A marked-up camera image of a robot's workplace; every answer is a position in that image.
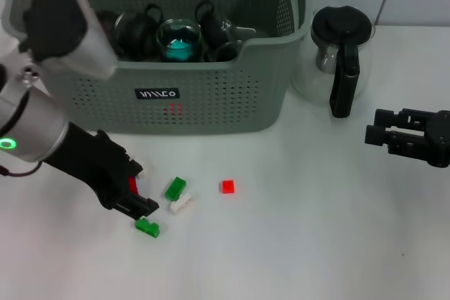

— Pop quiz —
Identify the black clay teapot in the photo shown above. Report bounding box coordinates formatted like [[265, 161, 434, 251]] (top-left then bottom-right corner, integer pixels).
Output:
[[94, 10, 120, 36]]

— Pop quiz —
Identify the glass carafe black lid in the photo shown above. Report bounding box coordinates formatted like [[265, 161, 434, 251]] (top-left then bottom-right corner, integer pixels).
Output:
[[290, 4, 376, 119]]

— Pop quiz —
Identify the green toy brick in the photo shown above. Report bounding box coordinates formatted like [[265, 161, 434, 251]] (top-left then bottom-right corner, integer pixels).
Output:
[[134, 217, 163, 238], [164, 176, 187, 200]]

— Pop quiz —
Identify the teal square toy plate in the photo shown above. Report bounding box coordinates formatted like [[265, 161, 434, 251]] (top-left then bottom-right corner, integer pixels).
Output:
[[165, 38, 193, 63]]

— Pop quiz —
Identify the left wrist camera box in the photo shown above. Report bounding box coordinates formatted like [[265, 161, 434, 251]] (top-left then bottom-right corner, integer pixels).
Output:
[[19, 0, 119, 79]]

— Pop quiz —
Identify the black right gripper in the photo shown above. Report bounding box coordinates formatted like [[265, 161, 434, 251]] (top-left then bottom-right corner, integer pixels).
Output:
[[364, 107, 450, 169]]

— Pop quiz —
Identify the glass teacup black sleeve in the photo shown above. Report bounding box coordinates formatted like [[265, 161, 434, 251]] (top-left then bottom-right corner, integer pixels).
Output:
[[193, 0, 238, 46], [110, 3, 162, 62], [155, 18, 203, 63], [205, 40, 243, 63]]

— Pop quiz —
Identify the grey perforated storage bin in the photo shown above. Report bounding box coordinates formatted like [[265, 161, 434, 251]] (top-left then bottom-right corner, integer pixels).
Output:
[[0, 0, 314, 136]]

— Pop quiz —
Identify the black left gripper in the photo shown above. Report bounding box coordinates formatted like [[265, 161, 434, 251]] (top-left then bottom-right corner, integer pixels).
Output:
[[41, 122, 160, 219]]

